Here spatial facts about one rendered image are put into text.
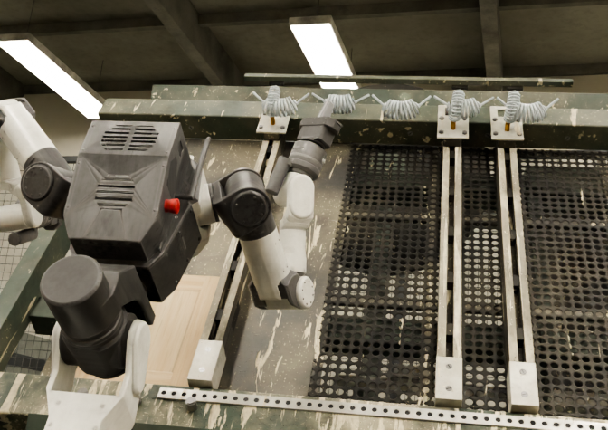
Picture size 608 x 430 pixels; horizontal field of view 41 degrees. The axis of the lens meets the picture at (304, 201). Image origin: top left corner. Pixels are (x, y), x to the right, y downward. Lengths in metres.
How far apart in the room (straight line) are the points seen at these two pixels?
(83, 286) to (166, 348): 0.72
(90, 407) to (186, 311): 0.71
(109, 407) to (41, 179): 0.57
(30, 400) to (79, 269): 0.68
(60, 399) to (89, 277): 0.26
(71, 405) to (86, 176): 0.46
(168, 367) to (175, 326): 0.14
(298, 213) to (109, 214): 0.50
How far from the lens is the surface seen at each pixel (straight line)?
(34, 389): 2.16
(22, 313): 2.44
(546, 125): 2.77
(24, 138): 2.01
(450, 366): 2.01
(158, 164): 1.69
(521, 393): 1.98
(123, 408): 1.63
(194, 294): 2.30
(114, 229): 1.65
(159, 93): 3.49
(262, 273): 1.86
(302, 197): 1.97
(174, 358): 2.16
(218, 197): 1.77
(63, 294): 1.50
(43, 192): 1.89
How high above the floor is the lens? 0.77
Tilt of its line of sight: 17 degrees up
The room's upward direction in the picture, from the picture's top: 5 degrees clockwise
